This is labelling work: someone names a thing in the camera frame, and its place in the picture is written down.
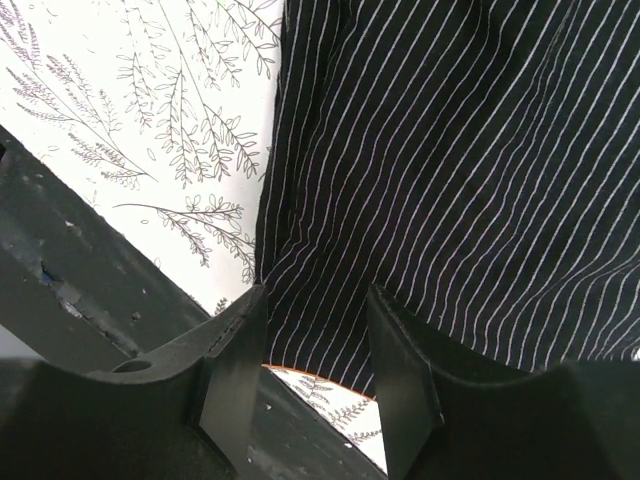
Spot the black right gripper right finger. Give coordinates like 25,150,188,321
367,286,639,479

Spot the black pinstriped underwear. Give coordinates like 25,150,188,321
255,1,639,395

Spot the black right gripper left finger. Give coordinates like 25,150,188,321
1,286,267,479

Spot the floral patterned table mat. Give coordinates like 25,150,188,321
1,1,386,479

